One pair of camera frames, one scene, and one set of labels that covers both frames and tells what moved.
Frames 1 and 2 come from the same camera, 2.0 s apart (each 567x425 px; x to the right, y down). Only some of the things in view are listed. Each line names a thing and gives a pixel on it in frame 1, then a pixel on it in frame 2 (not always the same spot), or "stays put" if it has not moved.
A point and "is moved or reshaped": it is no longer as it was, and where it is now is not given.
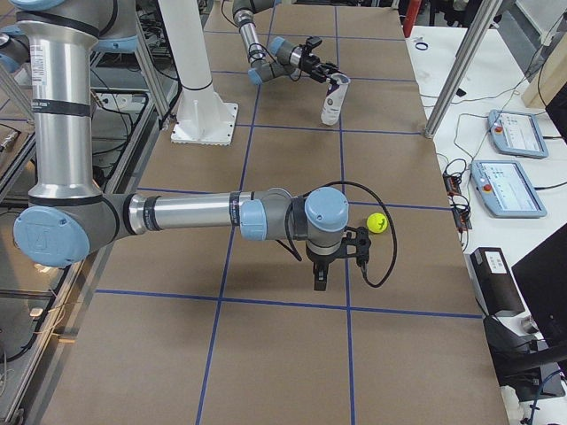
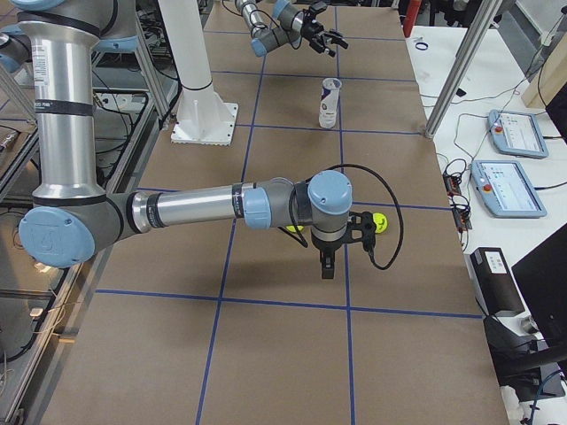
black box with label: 495,282 stays put
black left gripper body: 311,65 -> 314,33
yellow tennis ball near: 376,222 stays put
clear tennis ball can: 335,94 is moved or reshaped
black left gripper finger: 329,68 -> 337,38
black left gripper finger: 323,79 -> 322,49
